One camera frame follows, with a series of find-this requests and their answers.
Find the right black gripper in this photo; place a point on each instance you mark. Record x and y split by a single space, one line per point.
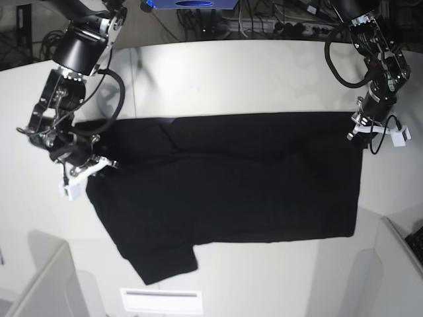
77 150

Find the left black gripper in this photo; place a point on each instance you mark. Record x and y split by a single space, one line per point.
366 129

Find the black T-shirt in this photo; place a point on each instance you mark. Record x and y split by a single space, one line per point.
185 182

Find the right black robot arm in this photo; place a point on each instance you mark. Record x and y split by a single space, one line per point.
93 29

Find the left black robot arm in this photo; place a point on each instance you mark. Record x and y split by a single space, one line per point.
387 71

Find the black keyboard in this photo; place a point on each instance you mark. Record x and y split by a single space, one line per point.
415 242

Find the white power strip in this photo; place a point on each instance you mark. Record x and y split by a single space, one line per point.
272 28

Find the blue box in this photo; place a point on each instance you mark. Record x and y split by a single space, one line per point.
192 4

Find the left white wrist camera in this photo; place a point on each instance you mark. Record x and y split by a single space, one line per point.
399 137

